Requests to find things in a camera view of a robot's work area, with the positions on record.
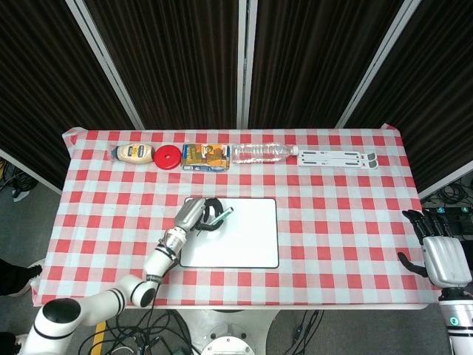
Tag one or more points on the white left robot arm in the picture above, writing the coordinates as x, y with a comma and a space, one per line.
111, 296

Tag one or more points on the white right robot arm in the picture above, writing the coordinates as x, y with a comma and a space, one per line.
458, 321

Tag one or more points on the black shoe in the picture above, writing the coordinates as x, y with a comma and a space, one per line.
18, 275

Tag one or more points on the yellow blue snack package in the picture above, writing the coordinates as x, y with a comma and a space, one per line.
205, 157

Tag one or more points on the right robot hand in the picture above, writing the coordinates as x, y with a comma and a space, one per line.
436, 251

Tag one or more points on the mayonnaise squeeze bottle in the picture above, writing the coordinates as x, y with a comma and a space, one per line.
132, 153

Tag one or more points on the clear plastic water bottle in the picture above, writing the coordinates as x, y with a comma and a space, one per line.
262, 153

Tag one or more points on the black framed whiteboard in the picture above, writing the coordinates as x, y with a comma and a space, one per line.
244, 236

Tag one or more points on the red white checkered tablecloth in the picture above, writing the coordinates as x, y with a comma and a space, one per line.
332, 229

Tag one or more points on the white folding laptop stand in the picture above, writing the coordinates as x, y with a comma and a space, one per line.
336, 158

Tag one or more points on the green whiteboard marker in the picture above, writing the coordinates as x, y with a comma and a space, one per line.
221, 218

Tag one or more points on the red round lid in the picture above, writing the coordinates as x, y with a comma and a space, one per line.
167, 158

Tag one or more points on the dark partition panel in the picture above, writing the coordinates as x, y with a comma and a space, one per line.
428, 96
325, 63
166, 63
55, 92

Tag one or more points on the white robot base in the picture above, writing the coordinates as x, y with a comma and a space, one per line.
229, 333

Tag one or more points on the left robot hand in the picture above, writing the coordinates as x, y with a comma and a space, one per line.
196, 216

